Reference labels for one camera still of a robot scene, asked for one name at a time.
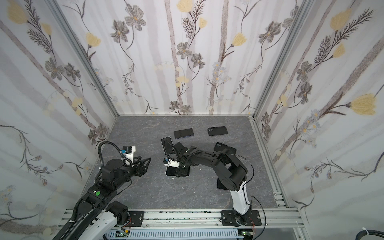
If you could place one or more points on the light blue phone case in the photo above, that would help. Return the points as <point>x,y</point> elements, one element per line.
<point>167,145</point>

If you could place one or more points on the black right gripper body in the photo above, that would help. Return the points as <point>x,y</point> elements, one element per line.
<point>181,155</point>

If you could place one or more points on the black phone case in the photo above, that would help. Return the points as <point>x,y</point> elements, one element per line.
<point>217,131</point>
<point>223,148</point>

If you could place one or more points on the purple cased phone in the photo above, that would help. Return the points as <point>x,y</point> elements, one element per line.
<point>221,186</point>
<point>177,171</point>

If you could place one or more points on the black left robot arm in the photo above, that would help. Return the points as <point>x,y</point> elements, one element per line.
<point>96,212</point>

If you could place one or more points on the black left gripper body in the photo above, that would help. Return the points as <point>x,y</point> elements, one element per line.
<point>136,170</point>

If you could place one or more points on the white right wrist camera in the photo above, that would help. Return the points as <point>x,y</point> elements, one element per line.
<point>171,163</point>

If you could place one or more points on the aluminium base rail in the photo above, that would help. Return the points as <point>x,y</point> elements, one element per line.
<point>194,203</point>

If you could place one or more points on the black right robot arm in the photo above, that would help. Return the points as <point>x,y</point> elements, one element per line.
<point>230,171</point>

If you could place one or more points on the blue phone black screen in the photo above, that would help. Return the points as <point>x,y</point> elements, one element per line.
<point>167,145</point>

